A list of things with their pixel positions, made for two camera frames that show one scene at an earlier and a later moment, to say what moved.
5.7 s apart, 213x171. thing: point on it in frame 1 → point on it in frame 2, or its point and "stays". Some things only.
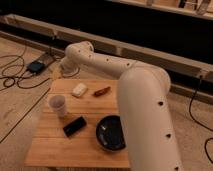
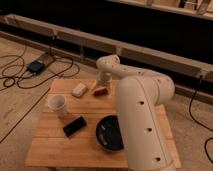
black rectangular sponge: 74,126 stays
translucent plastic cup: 58,104 stays
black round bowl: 110,133 stays
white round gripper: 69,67 → 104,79
